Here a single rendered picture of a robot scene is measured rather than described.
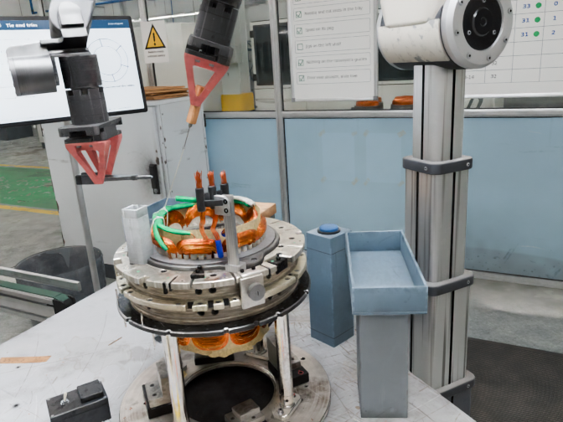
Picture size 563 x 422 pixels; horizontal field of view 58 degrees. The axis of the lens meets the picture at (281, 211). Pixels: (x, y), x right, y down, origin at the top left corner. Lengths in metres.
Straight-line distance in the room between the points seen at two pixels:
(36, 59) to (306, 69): 2.41
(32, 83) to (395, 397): 0.77
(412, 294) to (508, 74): 2.21
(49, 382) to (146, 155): 2.14
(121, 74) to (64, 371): 1.07
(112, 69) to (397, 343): 1.39
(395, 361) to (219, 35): 0.59
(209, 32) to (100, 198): 2.81
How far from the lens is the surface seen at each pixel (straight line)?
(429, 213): 1.07
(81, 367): 1.22
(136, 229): 0.81
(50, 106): 1.84
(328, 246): 1.05
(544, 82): 2.88
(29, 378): 1.24
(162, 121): 3.11
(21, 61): 0.86
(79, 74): 0.85
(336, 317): 1.12
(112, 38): 1.93
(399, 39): 1.04
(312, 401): 0.97
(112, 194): 3.44
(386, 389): 0.93
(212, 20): 0.79
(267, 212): 1.15
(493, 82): 2.89
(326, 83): 3.10
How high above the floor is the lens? 1.39
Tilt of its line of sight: 17 degrees down
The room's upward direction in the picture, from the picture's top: 4 degrees counter-clockwise
